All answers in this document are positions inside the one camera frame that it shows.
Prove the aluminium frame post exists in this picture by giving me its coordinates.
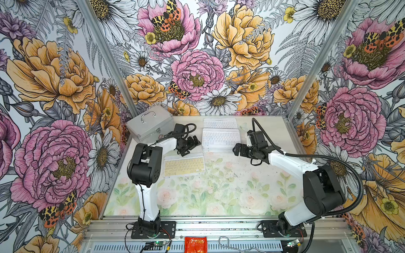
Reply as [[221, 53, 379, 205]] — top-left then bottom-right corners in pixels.
[[78, 1, 139, 118], [286, 0, 359, 121]]

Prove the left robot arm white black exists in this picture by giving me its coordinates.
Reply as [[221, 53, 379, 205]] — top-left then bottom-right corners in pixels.
[[127, 123, 201, 237]]

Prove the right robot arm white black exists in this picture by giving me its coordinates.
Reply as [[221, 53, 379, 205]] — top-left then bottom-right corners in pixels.
[[233, 130, 344, 236]]

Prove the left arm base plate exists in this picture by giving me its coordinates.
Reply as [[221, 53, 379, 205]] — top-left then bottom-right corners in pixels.
[[130, 221, 176, 239]]

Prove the left aluminium frame post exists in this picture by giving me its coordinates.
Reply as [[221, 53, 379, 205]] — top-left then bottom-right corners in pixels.
[[78, 1, 139, 118]]

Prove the red packet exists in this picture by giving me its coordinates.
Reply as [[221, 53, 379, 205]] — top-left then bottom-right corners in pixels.
[[184, 237, 208, 253]]

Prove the right aluminium frame post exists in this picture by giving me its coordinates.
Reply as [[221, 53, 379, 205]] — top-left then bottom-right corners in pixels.
[[286, 0, 359, 121]]

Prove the silver metal case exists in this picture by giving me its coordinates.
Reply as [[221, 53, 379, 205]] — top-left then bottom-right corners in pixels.
[[126, 105, 175, 144]]

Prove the white keyboard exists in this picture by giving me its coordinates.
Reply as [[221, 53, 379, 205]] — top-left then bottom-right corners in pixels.
[[202, 128, 241, 149], [203, 118, 238, 129]]

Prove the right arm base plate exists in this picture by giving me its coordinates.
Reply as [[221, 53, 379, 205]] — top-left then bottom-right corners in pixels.
[[257, 220, 308, 238]]

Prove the aluminium front rail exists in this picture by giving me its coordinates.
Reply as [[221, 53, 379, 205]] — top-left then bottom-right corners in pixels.
[[83, 216, 352, 242]]

